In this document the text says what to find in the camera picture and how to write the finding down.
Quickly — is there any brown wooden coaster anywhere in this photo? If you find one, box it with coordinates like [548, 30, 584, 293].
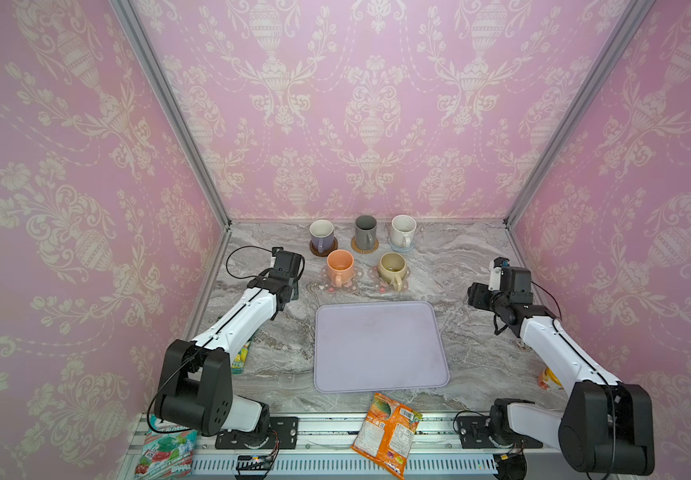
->
[308, 237, 338, 258]

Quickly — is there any orange pink mug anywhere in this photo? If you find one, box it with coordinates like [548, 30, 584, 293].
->
[326, 249, 355, 288]

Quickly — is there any small lavender white cup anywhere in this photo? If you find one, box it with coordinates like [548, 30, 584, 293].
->
[309, 219, 334, 252]

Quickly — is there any pink flower coaster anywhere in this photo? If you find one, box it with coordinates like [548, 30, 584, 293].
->
[369, 265, 411, 295]
[321, 266, 363, 293]

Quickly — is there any woven rattan coaster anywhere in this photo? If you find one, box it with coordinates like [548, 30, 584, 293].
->
[351, 237, 379, 255]

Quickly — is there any grey mug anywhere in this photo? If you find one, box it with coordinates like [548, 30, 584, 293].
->
[355, 215, 377, 250]

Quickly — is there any beige ceramic mug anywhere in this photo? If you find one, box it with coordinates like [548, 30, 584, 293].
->
[379, 252, 407, 291]

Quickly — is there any white mug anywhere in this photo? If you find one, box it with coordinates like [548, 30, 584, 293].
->
[389, 215, 417, 247]

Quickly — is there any blue woven coaster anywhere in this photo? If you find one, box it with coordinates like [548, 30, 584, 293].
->
[387, 240, 415, 254]

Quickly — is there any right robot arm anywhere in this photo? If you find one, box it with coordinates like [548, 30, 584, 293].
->
[467, 257, 655, 477]

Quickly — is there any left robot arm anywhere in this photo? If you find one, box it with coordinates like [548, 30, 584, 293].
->
[145, 247, 305, 448]

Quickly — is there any yellow lidded cup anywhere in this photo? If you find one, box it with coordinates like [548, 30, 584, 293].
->
[537, 367, 563, 390]

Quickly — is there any green yellow Fox's candy bag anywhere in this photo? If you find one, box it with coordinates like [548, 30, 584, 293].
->
[231, 339, 252, 375]

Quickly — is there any lavender silicone tray mat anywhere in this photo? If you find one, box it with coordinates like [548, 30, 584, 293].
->
[313, 301, 449, 393]

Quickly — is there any orange snack bag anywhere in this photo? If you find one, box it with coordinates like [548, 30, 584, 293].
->
[351, 393, 423, 479]

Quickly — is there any red green Fox's candy bag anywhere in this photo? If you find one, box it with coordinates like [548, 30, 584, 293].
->
[133, 430, 197, 479]

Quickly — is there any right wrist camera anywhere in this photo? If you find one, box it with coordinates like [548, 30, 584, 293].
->
[489, 257, 509, 291]

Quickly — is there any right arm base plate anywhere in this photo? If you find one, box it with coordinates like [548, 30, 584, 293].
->
[453, 412, 543, 450]

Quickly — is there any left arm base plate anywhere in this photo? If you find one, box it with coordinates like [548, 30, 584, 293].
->
[214, 416, 299, 450]

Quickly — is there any aluminium front rail frame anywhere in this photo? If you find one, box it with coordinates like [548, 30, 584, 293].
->
[117, 411, 583, 479]

